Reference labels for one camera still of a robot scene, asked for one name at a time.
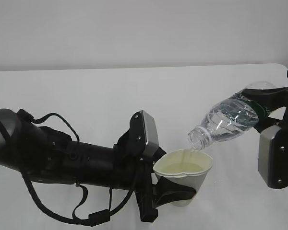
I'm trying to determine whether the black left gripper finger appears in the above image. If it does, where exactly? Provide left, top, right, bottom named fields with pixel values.
left=156, top=147, right=166, bottom=162
left=153, top=178, right=197, bottom=207

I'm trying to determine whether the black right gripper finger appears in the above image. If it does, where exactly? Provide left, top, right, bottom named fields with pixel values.
left=253, top=117, right=283, bottom=134
left=241, top=87, right=288, bottom=113

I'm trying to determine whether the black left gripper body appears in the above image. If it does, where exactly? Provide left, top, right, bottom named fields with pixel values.
left=112, top=153, right=158, bottom=215

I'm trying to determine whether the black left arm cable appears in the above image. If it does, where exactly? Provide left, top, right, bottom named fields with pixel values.
left=16, top=109, right=137, bottom=214

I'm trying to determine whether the white paper cup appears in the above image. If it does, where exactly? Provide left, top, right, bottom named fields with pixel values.
left=153, top=148, right=214, bottom=207

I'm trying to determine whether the clear green-label water bottle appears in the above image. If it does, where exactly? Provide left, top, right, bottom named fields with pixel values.
left=188, top=90, right=272, bottom=150

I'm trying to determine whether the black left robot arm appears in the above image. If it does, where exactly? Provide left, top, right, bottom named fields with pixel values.
left=0, top=108, right=197, bottom=216

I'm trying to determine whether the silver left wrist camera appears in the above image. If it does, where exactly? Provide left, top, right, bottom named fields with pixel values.
left=128, top=110, right=159, bottom=158

